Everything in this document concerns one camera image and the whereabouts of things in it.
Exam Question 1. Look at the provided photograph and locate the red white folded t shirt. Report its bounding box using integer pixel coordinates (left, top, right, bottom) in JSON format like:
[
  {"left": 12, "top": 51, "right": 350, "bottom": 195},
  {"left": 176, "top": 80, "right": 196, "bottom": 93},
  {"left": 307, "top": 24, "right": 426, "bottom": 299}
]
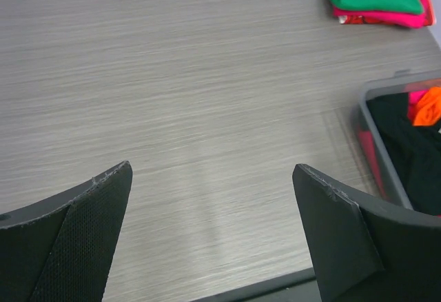
[{"left": 338, "top": 0, "right": 437, "bottom": 27}]

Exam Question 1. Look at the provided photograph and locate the orange crumpled t shirt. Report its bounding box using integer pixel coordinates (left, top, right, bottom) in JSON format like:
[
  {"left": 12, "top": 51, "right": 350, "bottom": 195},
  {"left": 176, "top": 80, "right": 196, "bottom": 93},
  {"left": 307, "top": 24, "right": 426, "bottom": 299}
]
[{"left": 413, "top": 87, "right": 441, "bottom": 126}]

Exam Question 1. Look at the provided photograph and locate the black t shirt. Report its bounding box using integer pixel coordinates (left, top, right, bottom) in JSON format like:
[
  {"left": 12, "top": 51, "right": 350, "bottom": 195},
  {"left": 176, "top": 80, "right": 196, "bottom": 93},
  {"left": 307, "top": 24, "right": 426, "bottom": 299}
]
[{"left": 367, "top": 90, "right": 440, "bottom": 216}]

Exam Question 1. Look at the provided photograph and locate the pink folded t shirt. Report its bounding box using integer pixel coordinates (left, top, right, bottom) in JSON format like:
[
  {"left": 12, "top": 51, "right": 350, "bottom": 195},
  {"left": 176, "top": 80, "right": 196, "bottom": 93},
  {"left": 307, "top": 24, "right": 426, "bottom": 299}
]
[{"left": 332, "top": 0, "right": 435, "bottom": 29}]

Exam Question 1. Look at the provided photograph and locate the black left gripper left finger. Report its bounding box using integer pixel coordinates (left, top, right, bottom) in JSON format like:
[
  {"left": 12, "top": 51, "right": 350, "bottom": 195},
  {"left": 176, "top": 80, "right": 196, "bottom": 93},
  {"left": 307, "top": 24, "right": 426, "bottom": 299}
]
[{"left": 1, "top": 161, "right": 133, "bottom": 301}]

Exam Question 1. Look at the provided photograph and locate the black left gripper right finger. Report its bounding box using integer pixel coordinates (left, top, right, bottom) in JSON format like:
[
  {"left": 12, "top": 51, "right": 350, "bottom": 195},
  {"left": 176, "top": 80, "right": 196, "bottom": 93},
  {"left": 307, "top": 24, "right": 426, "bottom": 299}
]
[{"left": 292, "top": 164, "right": 440, "bottom": 301}]

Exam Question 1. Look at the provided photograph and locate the clear plastic bin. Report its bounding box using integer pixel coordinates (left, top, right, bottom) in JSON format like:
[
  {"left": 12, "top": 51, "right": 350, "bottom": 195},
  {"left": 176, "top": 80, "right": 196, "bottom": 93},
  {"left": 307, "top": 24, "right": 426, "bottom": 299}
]
[{"left": 351, "top": 70, "right": 440, "bottom": 210}]

